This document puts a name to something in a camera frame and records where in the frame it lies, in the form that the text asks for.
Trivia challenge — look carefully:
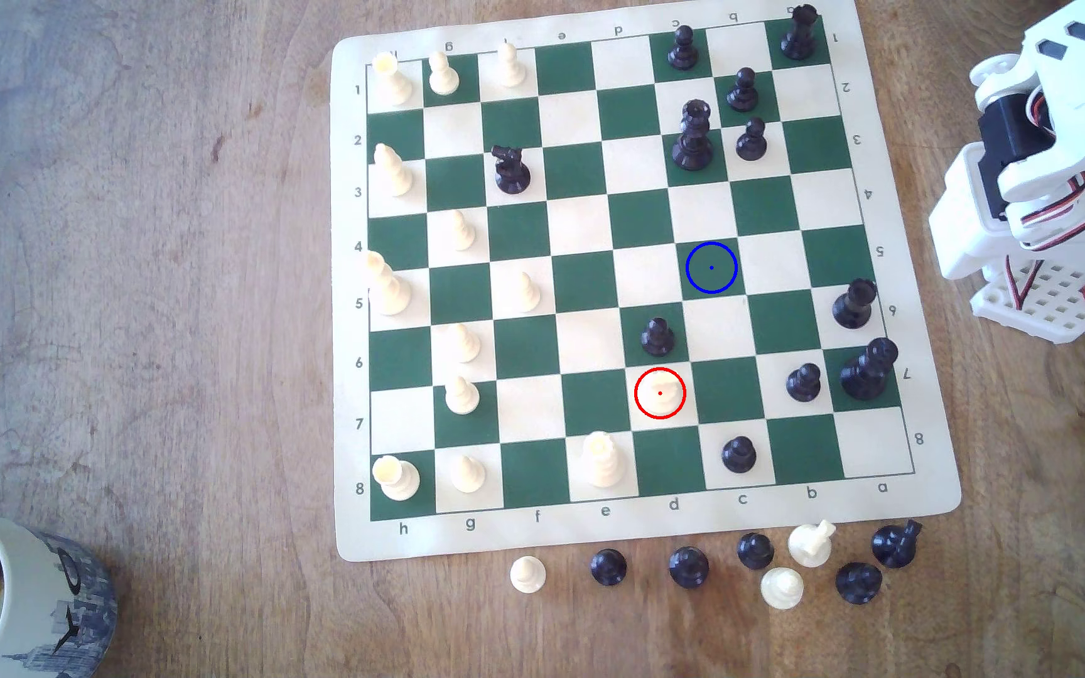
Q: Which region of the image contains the white chess knight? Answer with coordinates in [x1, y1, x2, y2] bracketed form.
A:
[641, 375, 682, 417]
[787, 520, 836, 569]

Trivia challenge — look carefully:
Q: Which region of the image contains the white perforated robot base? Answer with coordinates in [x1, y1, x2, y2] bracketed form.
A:
[970, 254, 1085, 344]

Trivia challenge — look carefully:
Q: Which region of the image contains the green white chess mat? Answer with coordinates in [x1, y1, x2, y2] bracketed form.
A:
[330, 0, 964, 564]

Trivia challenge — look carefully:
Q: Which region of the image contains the white chess queen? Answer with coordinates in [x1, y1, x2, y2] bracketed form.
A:
[582, 430, 627, 489]

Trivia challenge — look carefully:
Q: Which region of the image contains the white chess king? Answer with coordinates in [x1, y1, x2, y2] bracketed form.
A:
[365, 250, 412, 316]

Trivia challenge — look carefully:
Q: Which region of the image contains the black chess knight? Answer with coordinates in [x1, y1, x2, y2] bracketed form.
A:
[871, 520, 923, 570]
[490, 145, 532, 196]

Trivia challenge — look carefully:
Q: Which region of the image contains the white chess rook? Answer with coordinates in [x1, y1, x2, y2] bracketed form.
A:
[371, 455, 421, 502]
[371, 51, 414, 107]

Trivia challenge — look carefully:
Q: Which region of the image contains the white chess bishop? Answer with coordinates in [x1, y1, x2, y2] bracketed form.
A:
[373, 143, 414, 197]
[494, 42, 527, 90]

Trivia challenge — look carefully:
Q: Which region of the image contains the black chess queen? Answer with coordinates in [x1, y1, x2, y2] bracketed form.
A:
[671, 99, 715, 171]

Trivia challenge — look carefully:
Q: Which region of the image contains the black chess rook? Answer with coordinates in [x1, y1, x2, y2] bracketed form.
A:
[780, 4, 819, 62]

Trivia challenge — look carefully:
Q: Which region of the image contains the printed ceramic mug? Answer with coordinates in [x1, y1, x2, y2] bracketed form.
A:
[0, 503, 119, 678]

